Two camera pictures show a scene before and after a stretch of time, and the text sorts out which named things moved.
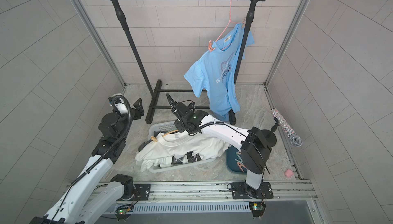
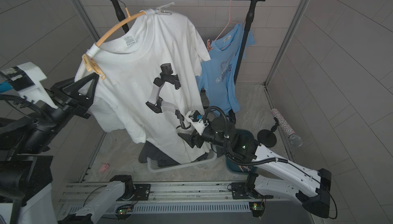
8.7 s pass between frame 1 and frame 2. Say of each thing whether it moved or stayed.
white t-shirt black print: moved
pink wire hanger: stayed
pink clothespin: stayed
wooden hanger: moved
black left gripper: moved
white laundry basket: moved
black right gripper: moved
